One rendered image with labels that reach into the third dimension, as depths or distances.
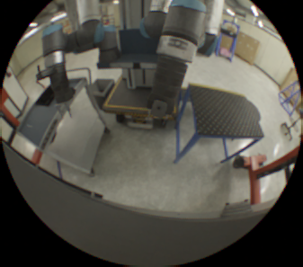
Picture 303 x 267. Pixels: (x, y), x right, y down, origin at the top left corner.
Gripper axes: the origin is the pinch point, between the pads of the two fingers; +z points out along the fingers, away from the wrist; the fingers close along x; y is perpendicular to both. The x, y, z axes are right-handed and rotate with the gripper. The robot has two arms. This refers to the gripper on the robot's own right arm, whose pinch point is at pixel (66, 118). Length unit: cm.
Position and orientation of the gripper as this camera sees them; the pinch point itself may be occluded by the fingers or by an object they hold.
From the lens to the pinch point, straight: 46.6
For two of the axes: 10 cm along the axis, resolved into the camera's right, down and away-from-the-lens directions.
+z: 1.1, 8.7, 4.7
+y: 0.0, -4.8, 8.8
